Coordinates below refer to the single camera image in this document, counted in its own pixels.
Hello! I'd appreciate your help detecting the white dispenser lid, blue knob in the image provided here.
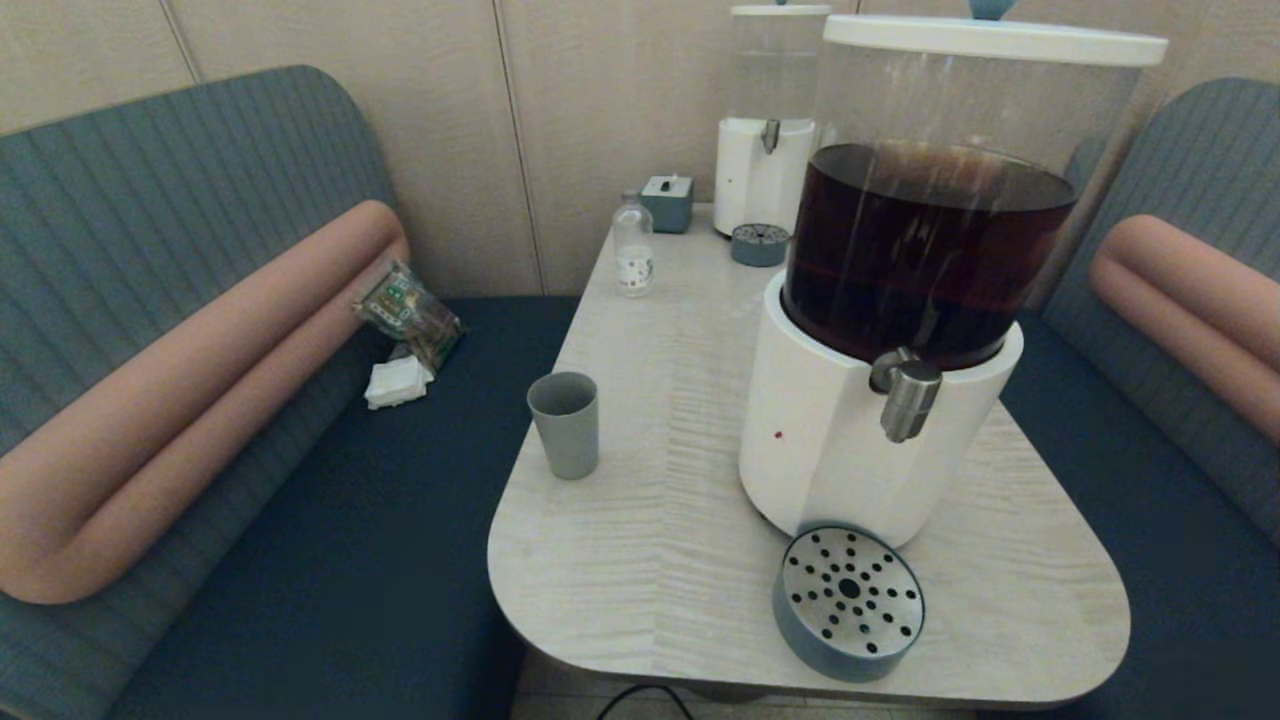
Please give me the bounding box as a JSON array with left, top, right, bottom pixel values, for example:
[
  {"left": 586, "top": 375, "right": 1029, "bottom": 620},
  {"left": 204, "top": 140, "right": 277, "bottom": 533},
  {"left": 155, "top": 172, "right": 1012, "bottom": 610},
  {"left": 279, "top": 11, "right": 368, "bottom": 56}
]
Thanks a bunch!
[{"left": 820, "top": 0, "right": 1169, "bottom": 69}]

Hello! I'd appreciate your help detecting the white dispenser with dark tea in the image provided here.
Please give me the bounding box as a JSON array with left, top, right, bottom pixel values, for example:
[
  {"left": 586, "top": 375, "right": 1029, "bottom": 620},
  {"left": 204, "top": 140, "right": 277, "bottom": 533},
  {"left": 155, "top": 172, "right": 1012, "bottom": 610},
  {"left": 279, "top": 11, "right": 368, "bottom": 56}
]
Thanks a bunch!
[{"left": 737, "top": 40, "right": 1151, "bottom": 551}]

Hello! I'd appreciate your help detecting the metal dispenser tap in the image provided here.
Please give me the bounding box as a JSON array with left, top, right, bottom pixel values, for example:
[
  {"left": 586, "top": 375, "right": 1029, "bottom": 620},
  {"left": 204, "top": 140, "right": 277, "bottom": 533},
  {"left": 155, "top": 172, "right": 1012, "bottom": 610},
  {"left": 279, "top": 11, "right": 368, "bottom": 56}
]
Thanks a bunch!
[{"left": 868, "top": 347, "right": 943, "bottom": 444}]

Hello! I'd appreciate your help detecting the small white water dispenser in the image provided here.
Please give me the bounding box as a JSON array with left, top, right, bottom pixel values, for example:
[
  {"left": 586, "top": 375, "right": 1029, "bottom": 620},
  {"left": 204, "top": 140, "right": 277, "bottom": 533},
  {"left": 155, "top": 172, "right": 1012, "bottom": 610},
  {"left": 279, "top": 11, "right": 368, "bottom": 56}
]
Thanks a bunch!
[{"left": 714, "top": 0, "right": 834, "bottom": 239}]

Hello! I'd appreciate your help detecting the grey plastic cup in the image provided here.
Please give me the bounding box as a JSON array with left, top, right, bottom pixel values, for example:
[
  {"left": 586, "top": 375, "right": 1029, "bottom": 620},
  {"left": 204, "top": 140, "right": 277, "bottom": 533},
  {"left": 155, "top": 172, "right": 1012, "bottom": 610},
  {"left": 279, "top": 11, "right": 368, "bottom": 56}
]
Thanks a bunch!
[{"left": 527, "top": 372, "right": 600, "bottom": 481}]

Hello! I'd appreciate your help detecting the pink sofa bolster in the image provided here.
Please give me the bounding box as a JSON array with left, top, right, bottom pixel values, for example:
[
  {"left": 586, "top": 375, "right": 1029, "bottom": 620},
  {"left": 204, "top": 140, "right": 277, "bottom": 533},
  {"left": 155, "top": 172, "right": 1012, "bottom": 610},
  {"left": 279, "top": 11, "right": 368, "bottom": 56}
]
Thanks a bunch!
[
  {"left": 0, "top": 200, "right": 411, "bottom": 607},
  {"left": 1090, "top": 215, "right": 1280, "bottom": 446}
]

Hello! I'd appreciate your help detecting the small blue-grey drip tray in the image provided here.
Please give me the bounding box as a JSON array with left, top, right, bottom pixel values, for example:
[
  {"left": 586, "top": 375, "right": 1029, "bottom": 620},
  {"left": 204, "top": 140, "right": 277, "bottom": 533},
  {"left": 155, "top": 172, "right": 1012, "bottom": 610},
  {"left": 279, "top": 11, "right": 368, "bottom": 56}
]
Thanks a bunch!
[{"left": 731, "top": 223, "right": 791, "bottom": 268}]

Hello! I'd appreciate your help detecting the large perforated metal drip tray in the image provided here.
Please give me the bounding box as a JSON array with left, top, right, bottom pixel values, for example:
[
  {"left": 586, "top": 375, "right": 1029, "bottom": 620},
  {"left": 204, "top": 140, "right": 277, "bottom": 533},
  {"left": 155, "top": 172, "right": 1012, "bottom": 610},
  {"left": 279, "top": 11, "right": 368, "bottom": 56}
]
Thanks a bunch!
[{"left": 771, "top": 525, "right": 926, "bottom": 684}]

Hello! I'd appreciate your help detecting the printed snack packet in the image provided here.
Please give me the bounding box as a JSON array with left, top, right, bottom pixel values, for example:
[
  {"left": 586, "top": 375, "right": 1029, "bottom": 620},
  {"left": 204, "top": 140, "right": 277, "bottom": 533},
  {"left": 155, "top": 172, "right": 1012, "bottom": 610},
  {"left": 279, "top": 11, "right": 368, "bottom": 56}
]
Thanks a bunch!
[{"left": 352, "top": 261, "right": 464, "bottom": 373}]

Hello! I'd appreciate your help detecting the small glass bottle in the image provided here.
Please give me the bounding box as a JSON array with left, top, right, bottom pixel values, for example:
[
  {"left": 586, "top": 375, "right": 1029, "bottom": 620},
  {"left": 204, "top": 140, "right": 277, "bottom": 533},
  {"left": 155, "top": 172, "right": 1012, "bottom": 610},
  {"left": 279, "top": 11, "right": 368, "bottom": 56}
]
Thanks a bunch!
[{"left": 613, "top": 192, "right": 656, "bottom": 298}]

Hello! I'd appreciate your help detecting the blue ribbed sofa bench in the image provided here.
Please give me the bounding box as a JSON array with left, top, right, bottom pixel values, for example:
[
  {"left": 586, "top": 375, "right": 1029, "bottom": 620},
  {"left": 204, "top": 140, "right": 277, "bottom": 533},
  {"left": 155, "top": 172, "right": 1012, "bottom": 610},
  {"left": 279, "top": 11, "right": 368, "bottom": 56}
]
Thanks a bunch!
[
  {"left": 0, "top": 65, "right": 581, "bottom": 720},
  {"left": 1000, "top": 78, "right": 1280, "bottom": 720}
]

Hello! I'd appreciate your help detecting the small blue-grey box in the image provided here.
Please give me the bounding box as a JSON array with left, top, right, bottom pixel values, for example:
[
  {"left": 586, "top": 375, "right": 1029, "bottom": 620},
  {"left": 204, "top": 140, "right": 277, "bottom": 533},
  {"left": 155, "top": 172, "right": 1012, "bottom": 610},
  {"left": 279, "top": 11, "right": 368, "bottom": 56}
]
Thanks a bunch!
[{"left": 641, "top": 175, "right": 694, "bottom": 235}]

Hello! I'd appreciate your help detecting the black floor cable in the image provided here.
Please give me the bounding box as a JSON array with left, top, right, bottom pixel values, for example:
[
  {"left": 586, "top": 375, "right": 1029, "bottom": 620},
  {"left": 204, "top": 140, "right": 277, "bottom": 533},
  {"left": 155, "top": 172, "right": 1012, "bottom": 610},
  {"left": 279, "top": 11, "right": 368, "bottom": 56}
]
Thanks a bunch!
[{"left": 597, "top": 686, "right": 693, "bottom": 720}]

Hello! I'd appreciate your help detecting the folded white napkin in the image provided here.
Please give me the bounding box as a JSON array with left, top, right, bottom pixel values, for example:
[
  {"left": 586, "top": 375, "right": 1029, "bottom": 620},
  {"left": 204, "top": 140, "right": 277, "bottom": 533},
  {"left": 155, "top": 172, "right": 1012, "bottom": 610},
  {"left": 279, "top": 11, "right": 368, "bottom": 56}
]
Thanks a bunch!
[{"left": 363, "top": 355, "right": 434, "bottom": 411}]

